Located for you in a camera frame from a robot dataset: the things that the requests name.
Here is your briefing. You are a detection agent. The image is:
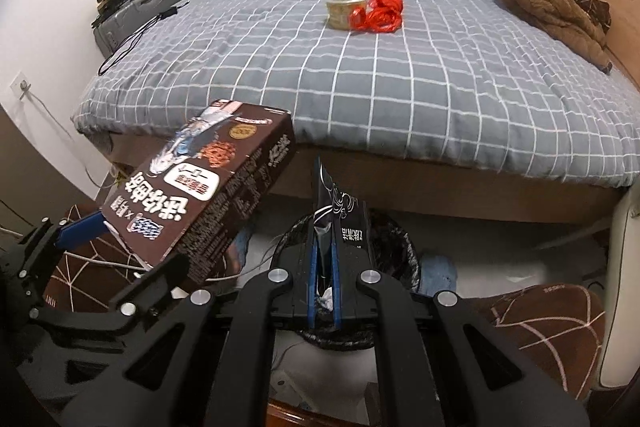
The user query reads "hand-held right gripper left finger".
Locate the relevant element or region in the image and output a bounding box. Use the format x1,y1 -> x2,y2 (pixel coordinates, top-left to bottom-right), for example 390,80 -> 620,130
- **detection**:
60,232 -> 323,427

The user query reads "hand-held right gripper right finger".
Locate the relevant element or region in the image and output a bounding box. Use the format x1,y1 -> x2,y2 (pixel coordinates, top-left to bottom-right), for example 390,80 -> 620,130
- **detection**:
330,244 -> 593,427

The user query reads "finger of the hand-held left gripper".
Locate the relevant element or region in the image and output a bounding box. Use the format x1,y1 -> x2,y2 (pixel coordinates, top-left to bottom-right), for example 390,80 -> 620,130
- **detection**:
30,211 -> 111,253
30,253 -> 191,329

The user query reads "black snack packet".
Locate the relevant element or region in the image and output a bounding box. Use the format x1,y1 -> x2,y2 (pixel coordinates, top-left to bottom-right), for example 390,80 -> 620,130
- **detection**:
311,156 -> 371,308

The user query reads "bin with black bag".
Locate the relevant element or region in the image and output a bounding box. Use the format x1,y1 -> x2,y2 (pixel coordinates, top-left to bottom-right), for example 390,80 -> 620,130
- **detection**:
270,209 -> 422,350

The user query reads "dark brown printed carton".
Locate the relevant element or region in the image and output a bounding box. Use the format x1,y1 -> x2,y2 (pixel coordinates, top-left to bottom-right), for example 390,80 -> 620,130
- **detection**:
100,99 -> 297,293

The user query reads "person's left leg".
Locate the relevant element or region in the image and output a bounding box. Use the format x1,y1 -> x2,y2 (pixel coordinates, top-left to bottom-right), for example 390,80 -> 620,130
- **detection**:
42,204 -> 151,315

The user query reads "person's leg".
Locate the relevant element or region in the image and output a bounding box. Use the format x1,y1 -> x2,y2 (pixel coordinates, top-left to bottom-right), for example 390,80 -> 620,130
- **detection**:
465,284 -> 608,403
42,204 -> 151,315

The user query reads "blue knitted slipper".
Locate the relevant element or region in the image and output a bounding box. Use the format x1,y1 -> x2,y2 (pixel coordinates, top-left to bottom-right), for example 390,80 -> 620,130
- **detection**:
420,254 -> 461,295
227,227 -> 258,270

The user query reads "person's right leg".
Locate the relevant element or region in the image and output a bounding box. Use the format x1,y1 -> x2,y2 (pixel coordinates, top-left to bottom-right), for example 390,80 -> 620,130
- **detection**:
465,284 -> 608,403

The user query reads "grey suitcase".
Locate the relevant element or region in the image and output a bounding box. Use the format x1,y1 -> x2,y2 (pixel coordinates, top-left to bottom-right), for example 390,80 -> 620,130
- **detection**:
92,0 -> 188,60

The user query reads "red plastic bag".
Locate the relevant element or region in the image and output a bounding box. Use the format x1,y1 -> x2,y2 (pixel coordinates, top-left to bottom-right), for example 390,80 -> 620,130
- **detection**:
349,0 -> 404,34

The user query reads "yellow lid plastic container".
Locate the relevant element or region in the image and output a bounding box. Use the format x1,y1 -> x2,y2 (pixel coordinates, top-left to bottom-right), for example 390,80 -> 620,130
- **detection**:
322,0 -> 372,30

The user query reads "white cabinet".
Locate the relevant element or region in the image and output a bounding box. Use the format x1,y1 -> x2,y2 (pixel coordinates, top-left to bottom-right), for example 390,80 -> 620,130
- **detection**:
600,187 -> 640,393

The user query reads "brown fleece jacket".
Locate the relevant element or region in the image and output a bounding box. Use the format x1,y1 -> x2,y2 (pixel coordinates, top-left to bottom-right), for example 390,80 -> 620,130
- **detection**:
495,0 -> 613,75

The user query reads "brown patterned garment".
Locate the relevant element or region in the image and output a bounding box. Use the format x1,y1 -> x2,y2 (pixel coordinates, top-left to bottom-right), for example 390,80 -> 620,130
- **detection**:
565,0 -> 612,35

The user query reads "black charger cable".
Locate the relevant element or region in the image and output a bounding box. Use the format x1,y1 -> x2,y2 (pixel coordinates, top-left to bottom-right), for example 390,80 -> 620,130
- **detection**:
97,4 -> 181,75

